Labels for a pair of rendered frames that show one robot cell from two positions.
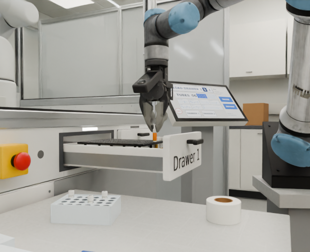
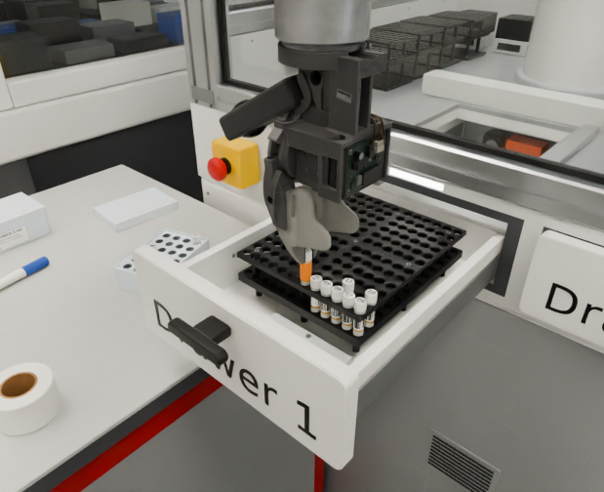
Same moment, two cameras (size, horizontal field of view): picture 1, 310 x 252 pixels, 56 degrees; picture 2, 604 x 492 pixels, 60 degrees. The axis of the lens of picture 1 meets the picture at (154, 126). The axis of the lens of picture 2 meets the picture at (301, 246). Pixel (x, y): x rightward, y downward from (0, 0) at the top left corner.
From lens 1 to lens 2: 1.13 m
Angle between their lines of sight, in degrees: 104
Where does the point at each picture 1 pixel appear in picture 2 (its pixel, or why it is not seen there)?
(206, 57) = not seen: outside the picture
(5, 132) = not seen: hidden behind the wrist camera
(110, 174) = (481, 321)
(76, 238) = (103, 263)
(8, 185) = (254, 192)
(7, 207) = (253, 217)
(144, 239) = (50, 307)
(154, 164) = not seen: hidden behind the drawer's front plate
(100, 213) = (124, 267)
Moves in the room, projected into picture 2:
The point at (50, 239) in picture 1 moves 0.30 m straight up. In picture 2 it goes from (117, 248) to (76, 62)
